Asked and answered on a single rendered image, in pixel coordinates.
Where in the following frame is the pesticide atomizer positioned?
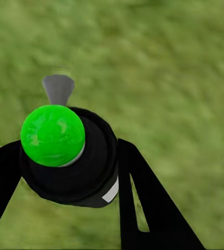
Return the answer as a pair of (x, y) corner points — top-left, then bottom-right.
(19, 74), (119, 208)

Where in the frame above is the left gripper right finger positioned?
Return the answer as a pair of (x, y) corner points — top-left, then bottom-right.
(118, 139), (206, 250)

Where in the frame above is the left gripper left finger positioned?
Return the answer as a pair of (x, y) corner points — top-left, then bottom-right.
(0, 140), (22, 219)

